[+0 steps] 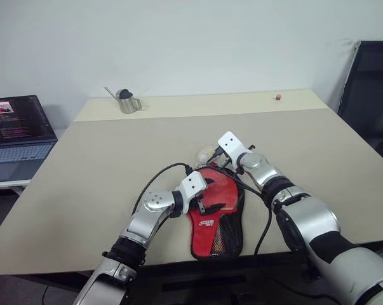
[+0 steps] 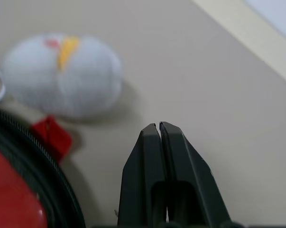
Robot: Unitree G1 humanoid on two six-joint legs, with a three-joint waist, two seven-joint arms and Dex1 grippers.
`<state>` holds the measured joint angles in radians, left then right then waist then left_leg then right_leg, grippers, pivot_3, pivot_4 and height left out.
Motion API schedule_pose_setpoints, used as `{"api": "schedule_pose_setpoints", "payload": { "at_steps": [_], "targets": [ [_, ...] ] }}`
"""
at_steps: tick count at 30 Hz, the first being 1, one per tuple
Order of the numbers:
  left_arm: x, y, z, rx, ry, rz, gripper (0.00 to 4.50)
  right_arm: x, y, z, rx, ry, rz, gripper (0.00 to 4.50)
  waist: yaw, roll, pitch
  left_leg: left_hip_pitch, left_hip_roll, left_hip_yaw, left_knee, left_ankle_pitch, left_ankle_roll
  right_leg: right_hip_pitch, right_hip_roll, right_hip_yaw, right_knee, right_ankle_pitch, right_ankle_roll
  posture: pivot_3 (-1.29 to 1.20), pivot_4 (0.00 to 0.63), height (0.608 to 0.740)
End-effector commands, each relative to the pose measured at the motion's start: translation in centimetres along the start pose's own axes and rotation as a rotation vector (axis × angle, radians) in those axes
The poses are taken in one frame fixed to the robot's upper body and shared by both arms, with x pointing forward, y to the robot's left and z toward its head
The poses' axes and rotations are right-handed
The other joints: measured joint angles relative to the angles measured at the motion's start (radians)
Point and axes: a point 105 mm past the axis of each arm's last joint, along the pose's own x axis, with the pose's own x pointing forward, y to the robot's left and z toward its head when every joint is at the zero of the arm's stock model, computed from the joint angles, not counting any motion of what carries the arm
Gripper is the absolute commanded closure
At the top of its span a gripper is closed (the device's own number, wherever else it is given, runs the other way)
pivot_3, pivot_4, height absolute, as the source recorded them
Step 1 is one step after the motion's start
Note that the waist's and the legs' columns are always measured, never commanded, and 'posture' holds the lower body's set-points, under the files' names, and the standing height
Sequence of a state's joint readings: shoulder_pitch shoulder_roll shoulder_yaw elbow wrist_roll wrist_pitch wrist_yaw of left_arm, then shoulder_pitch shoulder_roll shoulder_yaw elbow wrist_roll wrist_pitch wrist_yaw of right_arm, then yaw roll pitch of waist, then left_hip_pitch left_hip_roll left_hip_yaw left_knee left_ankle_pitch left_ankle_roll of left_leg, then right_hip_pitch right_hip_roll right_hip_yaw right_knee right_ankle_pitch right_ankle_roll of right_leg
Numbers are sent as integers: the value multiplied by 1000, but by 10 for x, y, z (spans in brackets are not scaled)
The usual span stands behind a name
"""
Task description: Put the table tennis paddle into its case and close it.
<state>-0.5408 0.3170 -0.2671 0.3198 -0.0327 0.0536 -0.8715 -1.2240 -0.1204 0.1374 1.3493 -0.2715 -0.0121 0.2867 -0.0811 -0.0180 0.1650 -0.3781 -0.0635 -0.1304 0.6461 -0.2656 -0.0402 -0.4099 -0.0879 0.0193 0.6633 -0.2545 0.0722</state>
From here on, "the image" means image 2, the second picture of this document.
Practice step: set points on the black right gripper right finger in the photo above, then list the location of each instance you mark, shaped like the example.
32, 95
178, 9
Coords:
192, 180

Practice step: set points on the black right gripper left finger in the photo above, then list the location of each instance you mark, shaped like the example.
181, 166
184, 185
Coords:
142, 175

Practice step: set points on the black and red paddle case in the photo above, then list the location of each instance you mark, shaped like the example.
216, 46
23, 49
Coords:
26, 154

